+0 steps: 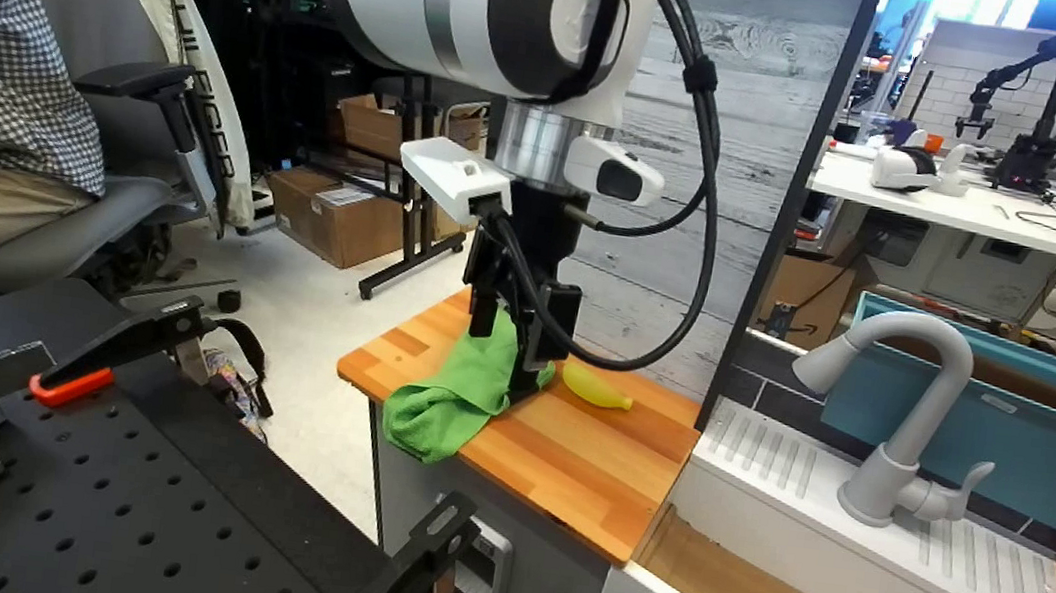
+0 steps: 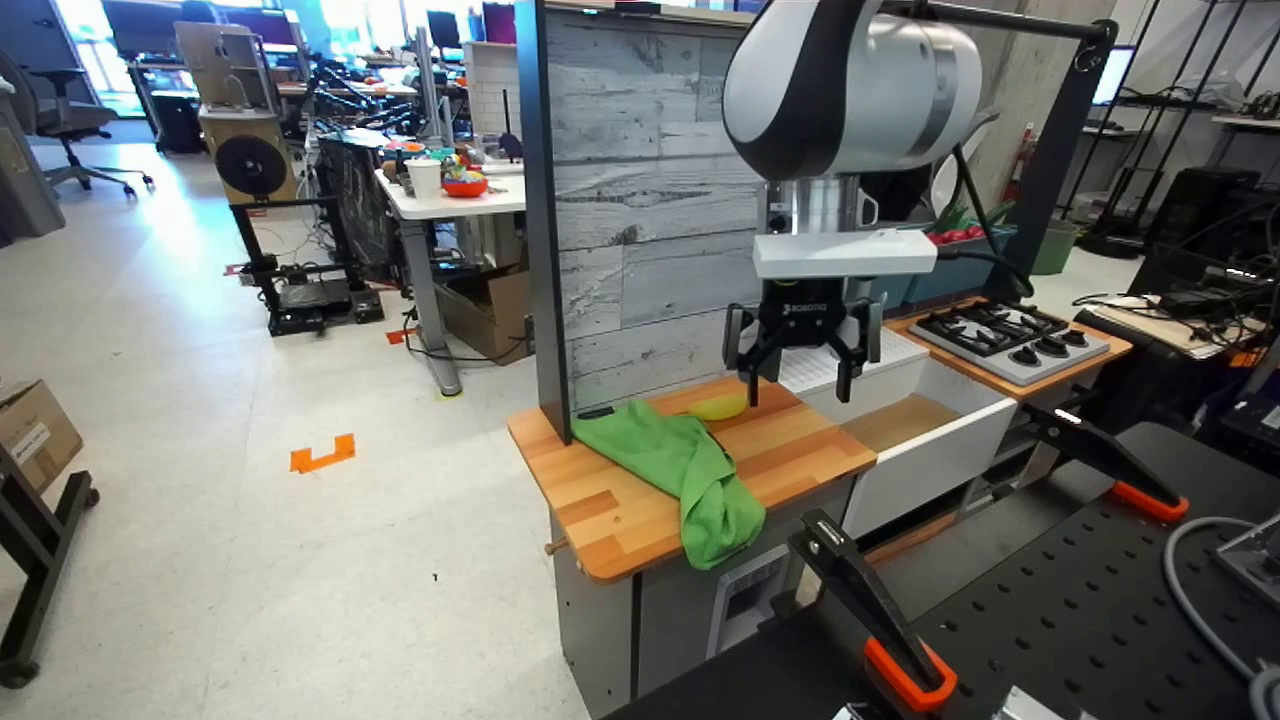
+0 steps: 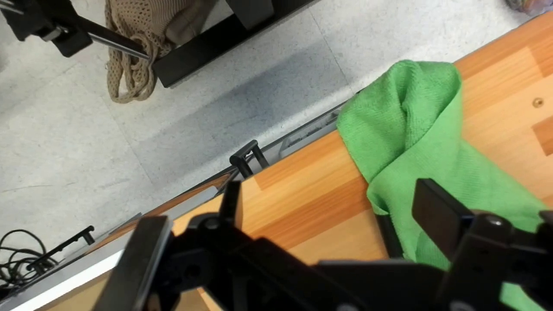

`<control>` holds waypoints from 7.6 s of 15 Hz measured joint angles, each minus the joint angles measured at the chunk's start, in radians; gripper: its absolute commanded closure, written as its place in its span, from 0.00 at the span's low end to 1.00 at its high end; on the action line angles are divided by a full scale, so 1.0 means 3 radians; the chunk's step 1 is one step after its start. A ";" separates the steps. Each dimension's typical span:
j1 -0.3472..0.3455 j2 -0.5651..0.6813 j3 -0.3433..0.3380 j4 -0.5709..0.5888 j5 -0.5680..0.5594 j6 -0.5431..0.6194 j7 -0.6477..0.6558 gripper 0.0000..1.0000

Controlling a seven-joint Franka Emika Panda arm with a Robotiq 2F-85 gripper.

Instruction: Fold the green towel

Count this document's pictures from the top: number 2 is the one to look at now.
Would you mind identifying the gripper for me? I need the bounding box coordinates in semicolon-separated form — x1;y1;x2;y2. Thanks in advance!
722;279;887;407

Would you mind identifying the green towel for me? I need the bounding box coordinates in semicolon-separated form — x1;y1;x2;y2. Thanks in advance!
569;399;767;572

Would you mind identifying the yellow sponge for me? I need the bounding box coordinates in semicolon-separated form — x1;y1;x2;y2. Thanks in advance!
687;392;750;422

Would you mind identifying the white sink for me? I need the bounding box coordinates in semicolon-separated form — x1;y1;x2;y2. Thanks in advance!
778;328;1019;542

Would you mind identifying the blue crate with vegetables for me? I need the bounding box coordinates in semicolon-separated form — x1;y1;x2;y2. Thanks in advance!
868;200;1019;309

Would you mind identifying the silver cooktop burner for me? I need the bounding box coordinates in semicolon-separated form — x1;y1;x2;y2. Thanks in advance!
907;300;1112;389

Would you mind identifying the toy kitchen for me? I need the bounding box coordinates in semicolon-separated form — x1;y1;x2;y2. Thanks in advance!
507;0;1137;718

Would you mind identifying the white oven door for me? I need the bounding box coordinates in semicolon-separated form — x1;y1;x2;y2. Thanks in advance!
704;544;799;661

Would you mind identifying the green bin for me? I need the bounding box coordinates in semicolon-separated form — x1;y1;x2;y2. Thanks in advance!
1029;219;1082;277

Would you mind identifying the red fire extinguisher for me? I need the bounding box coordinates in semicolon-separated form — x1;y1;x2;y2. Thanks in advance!
1003;121;1037;204

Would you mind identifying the cardboard box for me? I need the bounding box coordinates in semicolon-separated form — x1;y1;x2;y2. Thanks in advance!
434;268;532;365
0;379;85;493

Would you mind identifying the white desk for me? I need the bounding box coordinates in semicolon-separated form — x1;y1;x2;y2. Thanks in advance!
374;165;528;398

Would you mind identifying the monitor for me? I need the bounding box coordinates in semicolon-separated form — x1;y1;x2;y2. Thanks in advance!
1091;44;1137;107

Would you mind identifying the black 3d printer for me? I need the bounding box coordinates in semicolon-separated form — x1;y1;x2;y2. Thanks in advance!
198;105;387;338

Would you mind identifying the office chair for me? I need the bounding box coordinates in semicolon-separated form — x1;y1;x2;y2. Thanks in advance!
0;48;157;198

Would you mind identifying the black stand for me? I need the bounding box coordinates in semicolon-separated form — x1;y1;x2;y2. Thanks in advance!
0;444;100;690

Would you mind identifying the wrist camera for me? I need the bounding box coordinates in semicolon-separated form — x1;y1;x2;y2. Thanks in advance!
752;229;939;280

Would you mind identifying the black clamp with orange handle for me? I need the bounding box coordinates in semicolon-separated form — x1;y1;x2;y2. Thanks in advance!
787;509;959;714
1019;400;1192;525

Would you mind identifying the table with cables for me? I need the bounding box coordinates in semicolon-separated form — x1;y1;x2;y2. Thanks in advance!
1072;262;1280;363

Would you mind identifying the grey cable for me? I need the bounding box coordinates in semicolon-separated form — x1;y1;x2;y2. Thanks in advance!
1162;515;1280;720

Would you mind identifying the black wire shelf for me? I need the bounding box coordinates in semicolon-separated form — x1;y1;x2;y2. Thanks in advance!
1058;0;1280;261

